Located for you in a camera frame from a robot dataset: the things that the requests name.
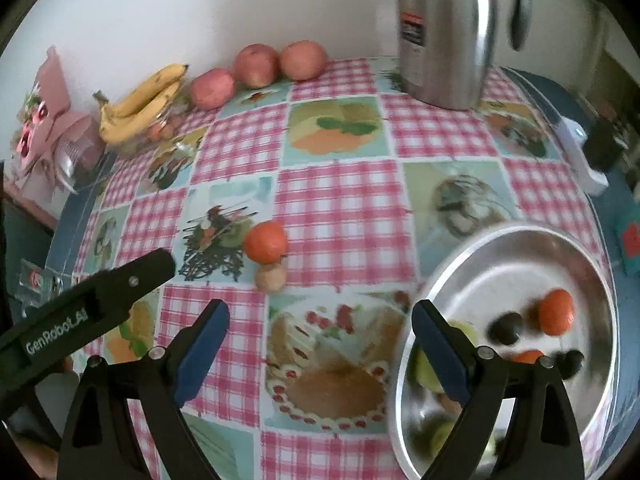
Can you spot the round metal basin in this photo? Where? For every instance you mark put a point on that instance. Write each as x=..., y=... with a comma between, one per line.
x=480, y=270

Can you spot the green jujube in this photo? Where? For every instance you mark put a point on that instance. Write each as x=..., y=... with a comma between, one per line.
x=425, y=370

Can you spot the clear glass mug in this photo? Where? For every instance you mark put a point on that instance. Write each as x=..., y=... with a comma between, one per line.
x=40, y=282

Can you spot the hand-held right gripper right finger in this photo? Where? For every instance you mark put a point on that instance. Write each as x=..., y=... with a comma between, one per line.
x=442, y=355

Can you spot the pink checkered printed tablecloth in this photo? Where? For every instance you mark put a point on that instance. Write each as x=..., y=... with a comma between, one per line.
x=340, y=200

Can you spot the black charger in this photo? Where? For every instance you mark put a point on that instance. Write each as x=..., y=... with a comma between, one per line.
x=602, y=145

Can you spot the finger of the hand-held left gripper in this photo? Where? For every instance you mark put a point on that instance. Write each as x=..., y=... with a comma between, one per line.
x=135, y=282

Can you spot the white power strip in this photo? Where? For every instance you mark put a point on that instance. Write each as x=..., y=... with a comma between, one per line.
x=580, y=160

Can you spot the yellow banana bunch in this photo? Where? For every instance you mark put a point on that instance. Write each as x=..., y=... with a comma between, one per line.
x=135, y=105

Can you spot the pink wrapped flower bouquet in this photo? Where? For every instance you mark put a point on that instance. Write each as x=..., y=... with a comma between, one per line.
x=55, y=130

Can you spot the red apple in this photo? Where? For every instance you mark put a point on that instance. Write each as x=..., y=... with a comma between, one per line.
x=212, y=88
x=302, y=60
x=257, y=65

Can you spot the clear plastic container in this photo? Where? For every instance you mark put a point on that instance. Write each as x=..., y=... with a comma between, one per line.
x=165, y=130

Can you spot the large orange tangerine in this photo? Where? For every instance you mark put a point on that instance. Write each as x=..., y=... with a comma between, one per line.
x=556, y=311

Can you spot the stainless steel thermos jug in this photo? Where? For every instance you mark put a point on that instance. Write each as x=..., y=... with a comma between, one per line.
x=440, y=35

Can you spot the green mango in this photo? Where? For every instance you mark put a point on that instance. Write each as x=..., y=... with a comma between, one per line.
x=440, y=437

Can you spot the dark purple plum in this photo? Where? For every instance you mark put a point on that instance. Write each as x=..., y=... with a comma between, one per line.
x=506, y=328
x=570, y=362

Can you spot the teal box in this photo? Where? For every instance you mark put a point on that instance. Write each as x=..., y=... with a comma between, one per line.
x=631, y=240

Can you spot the tan round longan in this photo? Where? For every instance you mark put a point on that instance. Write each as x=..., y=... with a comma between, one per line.
x=270, y=276

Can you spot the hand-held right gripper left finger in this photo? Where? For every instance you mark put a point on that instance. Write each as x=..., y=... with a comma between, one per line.
x=200, y=355

